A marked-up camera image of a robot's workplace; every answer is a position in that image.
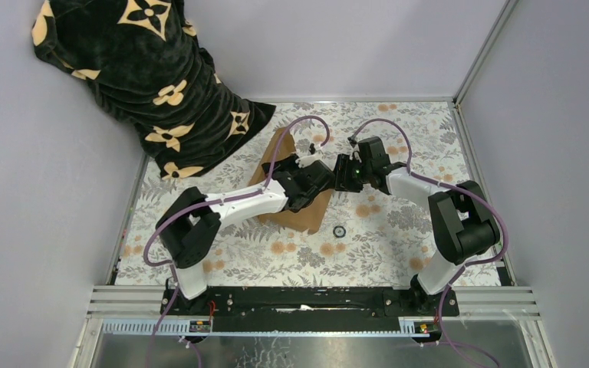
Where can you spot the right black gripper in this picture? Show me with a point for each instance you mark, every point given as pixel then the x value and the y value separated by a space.
pixel 343 165

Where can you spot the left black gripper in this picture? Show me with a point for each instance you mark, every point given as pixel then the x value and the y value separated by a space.
pixel 288 162

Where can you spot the brown cardboard box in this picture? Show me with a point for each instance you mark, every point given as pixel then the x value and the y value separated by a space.
pixel 308 219

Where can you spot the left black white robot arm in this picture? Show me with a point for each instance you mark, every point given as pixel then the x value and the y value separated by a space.
pixel 191 224

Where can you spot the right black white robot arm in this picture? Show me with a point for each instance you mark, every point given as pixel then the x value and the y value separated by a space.
pixel 463 226

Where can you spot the floral patterned table mat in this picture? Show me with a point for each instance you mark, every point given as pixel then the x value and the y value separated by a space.
pixel 366 238

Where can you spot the black floral plush blanket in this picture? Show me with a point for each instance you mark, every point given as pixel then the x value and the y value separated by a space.
pixel 143 63

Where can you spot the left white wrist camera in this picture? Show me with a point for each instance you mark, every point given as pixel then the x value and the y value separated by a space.
pixel 315 154

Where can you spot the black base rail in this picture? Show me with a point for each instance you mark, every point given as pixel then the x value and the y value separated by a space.
pixel 309 310

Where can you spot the aluminium frame rails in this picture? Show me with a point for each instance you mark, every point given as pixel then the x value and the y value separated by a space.
pixel 135 310

